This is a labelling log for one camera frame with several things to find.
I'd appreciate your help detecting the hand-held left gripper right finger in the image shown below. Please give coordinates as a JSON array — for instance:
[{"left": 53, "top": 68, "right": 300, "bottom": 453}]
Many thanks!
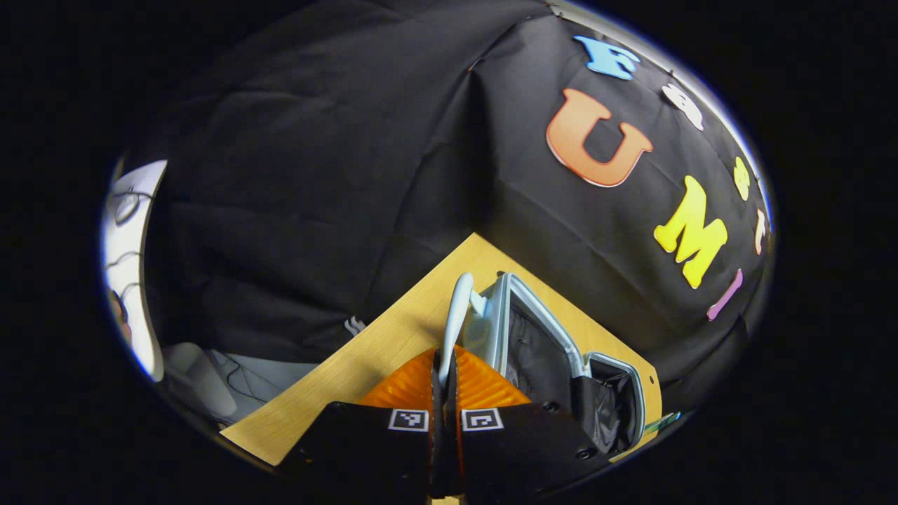
[{"left": 449, "top": 345, "right": 611, "bottom": 502}]

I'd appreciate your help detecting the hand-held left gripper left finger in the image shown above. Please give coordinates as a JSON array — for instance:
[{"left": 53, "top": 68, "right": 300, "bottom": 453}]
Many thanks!
[{"left": 281, "top": 347, "right": 444, "bottom": 502}]

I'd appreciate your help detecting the light blue suitcase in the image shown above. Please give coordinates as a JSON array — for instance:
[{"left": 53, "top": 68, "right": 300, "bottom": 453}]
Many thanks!
[{"left": 438, "top": 272, "right": 646, "bottom": 457}]

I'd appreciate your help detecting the black backdrop cloth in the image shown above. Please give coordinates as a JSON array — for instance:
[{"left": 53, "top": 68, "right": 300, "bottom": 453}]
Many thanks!
[{"left": 144, "top": 0, "right": 776, "bottom": 415}]

